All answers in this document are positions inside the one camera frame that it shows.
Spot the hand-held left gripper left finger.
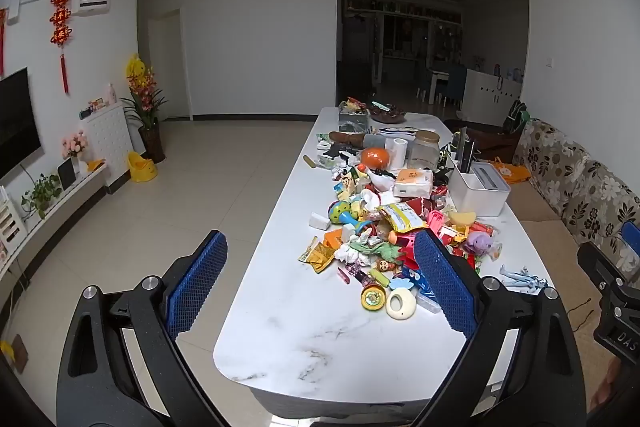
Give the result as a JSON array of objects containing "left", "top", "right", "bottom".
[{"left": 56, "top": 229, "right": 231, "bottom": 427}]

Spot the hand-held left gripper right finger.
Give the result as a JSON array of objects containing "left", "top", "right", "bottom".
[{"left": 410, "top": 228, "right": 588, "bottom": 427}]

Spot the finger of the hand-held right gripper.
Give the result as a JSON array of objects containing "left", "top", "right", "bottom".
[
  {"left": 621, "top": 220, "right": 640, "bottom": 259},
  {"left": 576, "top": 241, "right": 627, "bottom": 297}
]

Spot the pile of toys and wrappers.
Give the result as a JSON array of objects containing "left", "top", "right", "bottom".
[{"left": 298, "top": 127, "right": 503, "bottom": 323}]

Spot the white egg-shaped toy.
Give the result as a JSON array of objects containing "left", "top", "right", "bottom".
[{"left": 386, "top": 289, "right": 417, "bottom": 322}]

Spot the purple plush toy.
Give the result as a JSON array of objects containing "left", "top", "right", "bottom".
[{"left": 462, "top": 231, "right": 502, "bottom": 258}]

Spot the floral sofa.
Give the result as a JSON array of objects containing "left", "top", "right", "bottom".
[{"left": 512, "top": 119, "right": 640, "bottom": 268}]

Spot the round yellow green toy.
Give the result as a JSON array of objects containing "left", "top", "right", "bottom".
[{"left": 360, "top": 284, "right": 388, "bottom": 310}]

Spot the pale blue figure toy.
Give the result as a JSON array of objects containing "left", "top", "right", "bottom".
[{"left": 500, "top": 264, "right": 543, "bottom": 292}]

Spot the yellow snack packet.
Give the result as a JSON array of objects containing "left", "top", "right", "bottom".
[{"left": 377, "top": 203, "right": 428, "bottom": 233}]

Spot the beige quilted sofa cover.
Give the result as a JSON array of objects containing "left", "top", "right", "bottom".
[{"left": 505, "top": 179, "right": 621, "bottom": 358}]

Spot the white tissue box organizer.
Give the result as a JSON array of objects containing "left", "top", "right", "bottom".
[{"left": 447, "top": 161, "right": 512, "bottom": 218}]

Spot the orange white tissue pack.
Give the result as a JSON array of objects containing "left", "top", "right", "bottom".
[{"left": 392, "top": 168, "right": 435, "bottom": 198}]

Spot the yellow green wrapper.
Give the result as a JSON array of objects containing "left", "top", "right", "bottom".
[{"left": 298, "top": 237, "right": 335, "bottom": 275}]

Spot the yellow potty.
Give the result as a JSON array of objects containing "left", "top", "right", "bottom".
[{"left": 127, "top": 150, "right": 158, "bottom": 182}]

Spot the colourful baby rattle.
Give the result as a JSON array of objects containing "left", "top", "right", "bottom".
[{"left": 327, "top": 201, "right": 371, "bottom": 228}]

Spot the orange bag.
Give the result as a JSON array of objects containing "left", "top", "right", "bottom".
[{"left": 492, "top": 159, "right": 532, "bottom": 184}]

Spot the clear plastic jar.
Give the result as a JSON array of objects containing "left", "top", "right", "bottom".
[{"left": 407, "top": 129, "right": 442, "bottom": 172}]

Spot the black remote control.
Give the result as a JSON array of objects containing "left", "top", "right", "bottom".
[{"left": 460, "top": 127, "right": 479, "bottom": 172}]

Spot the white paper roll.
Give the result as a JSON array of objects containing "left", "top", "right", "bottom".
[{"left": 390, "top": 138, "right": 410, "bottom": 168}]

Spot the orange ball toy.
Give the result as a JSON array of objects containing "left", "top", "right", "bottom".
[{"left": 360, "top": 147, "right": 392, "bottom": 170}]

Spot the dark wooden side table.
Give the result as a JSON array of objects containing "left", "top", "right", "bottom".
[{"left": 444, "top": 119, "right": 521, "bottom": 158}]

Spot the white television console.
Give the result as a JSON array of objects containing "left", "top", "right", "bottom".
[{"left": 0, "top": 162, "right": 108, "bottom": 280}]

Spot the white radiator cabinet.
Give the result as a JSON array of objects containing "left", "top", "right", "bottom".
[{"left": 82, "top": 101, "right": 132, "bottom": 195}]

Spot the green backpack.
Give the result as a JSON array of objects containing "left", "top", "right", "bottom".
[{"left": 502, "top": 101, "right": 531, "bottom": 132}]

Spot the green potted plant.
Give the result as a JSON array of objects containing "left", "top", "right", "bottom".
[{"left": 21, "top": 174, "right": 63, "bottom": 220}]

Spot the dark bowl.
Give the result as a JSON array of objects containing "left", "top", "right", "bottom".
[{"left": 368, "top": 104, "right": 408, "bottom": 124}]

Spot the pink flower bouquet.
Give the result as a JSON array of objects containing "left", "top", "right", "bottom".
[{"left": 61, "top": 130, "right": 90, "bottom": 178}]

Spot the yellow orchid in dark vase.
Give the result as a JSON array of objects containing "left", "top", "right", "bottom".
[{"left": 121, "top": 53, "right": 168, "bottom": 164}]

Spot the grey box of snacks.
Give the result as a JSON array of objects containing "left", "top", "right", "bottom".
[{"left": 337, "top": 99, "right": 371, "bottom": 132}]

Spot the white display rack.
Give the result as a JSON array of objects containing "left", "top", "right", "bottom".
[{"left": 0, "top": 187, "right": 28, "bottom": 250}]

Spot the blue dining chair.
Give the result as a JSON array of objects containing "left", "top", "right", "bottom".
[{"left": 434, "top": 64, "right": 468, "bottom": 108}]

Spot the white door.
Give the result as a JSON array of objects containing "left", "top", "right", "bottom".
[{"left": 148, "top": 9, "right": 193, "bottom": 122}]

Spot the black television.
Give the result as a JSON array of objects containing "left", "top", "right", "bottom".
[{"left": 0, "top": 67, "right": 43, "bottom": 180}]

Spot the black photo frame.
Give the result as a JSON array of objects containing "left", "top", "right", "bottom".
[{"left": 57, "top": 158, "right": 77, "bottom": 190}]

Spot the wall shelf unit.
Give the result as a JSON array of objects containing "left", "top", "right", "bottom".
[{"left": 345, "top": 0, "right": 463, "bottom": 82}]

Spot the red knot wall decoration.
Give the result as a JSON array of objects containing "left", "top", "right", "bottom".
[{"left": 50, "top": 0, "right": 73, "bottom": 94}]

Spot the red wall hanging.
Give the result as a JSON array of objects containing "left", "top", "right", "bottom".
[{"left": 0, "top": 7, "right": 8, "bottom": 78}]

